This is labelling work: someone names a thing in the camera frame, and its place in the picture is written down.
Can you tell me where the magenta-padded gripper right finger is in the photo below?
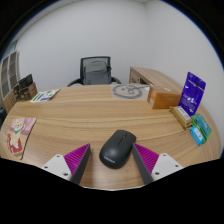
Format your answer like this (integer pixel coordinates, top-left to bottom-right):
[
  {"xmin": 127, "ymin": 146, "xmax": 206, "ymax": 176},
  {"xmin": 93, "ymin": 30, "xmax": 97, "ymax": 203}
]
[{"xmin": 131, "ymin": 143, "xmax": 184, "ymax": 185}]

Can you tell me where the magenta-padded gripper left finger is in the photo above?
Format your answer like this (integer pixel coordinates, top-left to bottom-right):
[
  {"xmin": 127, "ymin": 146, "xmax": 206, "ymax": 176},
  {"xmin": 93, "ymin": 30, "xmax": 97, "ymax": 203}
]
[{"xmin": 40, "ymin": 143, "xmax": 92, "ymax": 186}]

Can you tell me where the black computer mouse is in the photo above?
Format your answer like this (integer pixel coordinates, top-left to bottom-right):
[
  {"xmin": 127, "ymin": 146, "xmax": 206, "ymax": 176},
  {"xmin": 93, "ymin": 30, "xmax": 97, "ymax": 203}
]
[{"xmin": 98, "ymin": 129, "xmax": 138, "ymax": 170}]

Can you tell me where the cartoon print mouse pad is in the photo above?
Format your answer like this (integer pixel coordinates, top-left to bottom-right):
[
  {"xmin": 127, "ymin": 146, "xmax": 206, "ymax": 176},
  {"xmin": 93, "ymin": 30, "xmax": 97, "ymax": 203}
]
[{"xmin": 6, "ymin": 116, "xmax": 37, "ymax": 160}]

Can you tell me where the small blue box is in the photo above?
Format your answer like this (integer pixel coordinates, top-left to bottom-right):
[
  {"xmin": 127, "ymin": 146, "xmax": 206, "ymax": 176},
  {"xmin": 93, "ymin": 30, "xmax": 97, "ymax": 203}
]
[{"xmin": 189, "ymin": 126, "xmax": 205, "ymax": 147}]

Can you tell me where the small tan box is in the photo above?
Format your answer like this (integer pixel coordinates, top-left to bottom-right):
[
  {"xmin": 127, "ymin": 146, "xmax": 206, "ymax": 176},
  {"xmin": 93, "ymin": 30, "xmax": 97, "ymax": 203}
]
[{"xmin": 169, "ymin": 105, "xmax": 194, "ymax": 129}]

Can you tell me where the orange-brown cardboard box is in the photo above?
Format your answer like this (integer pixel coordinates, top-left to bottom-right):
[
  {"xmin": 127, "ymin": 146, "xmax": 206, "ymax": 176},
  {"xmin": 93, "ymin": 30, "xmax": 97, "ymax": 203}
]
[{"xmin": 147, "ymin": 85, "xmax": 183, "ymax": 110}]

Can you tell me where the green flat box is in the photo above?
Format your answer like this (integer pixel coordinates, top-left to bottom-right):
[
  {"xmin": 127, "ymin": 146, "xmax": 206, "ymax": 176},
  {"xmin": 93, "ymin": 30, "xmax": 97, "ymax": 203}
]
[{"xmin": 191, "ymin": 113, "xmax": 213, "ymax": 144}]

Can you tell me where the purple product packet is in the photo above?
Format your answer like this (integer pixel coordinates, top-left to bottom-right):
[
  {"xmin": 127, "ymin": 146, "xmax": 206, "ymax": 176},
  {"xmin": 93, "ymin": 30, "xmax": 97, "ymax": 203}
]
[{"xmin": 178, "ymin": 71, "xmax": 207, "ymax": 117}]

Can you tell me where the brown printed carton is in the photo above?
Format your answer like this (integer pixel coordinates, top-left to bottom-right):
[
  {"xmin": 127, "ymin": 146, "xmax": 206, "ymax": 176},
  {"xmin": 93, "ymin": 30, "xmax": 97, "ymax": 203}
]
[{"xmin": 19, "ymin": 82, "xmax": 38, "ymax": 101}]

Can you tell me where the grey backpack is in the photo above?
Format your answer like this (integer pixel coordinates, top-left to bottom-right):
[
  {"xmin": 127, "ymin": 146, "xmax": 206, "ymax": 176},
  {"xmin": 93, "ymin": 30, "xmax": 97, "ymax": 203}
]
[{"xmin": 82, "ymin": 60, "xmax": 112, "ymax": 86}]

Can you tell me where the dark brown small carton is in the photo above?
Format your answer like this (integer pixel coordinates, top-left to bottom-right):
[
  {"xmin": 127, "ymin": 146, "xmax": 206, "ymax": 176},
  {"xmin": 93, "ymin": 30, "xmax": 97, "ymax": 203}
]
[{"xmin": 12, "ymin": 83, "xmax": 22, "ymax": 101}]

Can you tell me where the black carton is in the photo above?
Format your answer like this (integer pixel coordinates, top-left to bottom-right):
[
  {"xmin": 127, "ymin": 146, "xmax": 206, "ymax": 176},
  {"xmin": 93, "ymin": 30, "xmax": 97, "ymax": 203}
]
[{"xmin": 18, "ymin": 73, "xmax": 34, "ymax": 89}]

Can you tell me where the black mesh office chair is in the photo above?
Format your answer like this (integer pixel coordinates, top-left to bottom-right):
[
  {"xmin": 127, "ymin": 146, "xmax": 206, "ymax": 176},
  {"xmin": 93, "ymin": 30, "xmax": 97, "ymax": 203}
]
[{"xmin": 66, "ymin": 55, "xmax": 122, "ymax": 88}]

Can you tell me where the wooden shelf unit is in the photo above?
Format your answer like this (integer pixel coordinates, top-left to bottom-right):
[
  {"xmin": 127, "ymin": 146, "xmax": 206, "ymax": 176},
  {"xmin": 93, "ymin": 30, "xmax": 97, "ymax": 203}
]
[{"xmin": 0, "ymin": 50, "xmax": 21, "ymax": 104}]

